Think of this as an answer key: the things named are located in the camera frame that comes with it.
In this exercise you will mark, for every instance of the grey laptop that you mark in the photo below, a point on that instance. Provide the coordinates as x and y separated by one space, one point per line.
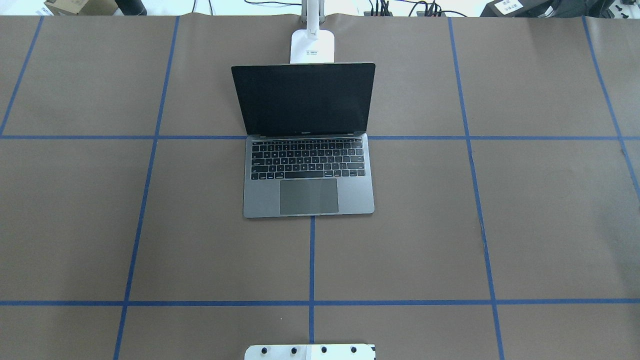
307 151

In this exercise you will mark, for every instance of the white desk lamp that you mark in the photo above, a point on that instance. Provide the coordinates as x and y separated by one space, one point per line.
312 44

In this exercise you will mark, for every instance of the black water bottle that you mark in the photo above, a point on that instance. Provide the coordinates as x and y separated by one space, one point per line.
131 7

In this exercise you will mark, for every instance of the brown cardboard box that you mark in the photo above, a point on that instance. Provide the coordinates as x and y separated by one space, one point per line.
82 7

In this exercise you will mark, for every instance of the white camera mast pedestal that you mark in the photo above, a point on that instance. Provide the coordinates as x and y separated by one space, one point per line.
332 351

